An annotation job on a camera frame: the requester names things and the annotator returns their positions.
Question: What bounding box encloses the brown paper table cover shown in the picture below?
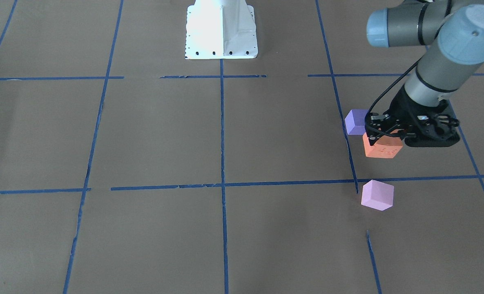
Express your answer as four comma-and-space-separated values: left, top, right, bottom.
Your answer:
0, 0, 484, 294

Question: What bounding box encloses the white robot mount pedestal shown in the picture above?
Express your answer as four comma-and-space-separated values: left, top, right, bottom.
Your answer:
185, 0, 259, 60

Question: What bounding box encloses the orange foam cube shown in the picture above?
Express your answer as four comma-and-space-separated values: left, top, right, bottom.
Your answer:
362, 133, 404, 159

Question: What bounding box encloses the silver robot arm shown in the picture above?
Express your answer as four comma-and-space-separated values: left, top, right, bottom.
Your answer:
364, 0, 484, 147

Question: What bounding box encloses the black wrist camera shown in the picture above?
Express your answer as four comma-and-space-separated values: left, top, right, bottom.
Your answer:
365, 112, 400, 140

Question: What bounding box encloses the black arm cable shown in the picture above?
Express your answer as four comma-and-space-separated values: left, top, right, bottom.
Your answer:
364, 57, 423, 139

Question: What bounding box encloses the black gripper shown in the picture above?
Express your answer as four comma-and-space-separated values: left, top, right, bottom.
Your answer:
384, 87, 460, 147

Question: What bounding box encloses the pink foam cube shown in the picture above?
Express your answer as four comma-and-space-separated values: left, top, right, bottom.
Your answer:
361, 180, 395, 211

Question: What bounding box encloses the purple foam cube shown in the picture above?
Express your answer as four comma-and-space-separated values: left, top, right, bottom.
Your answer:
344, 109, 368, 136

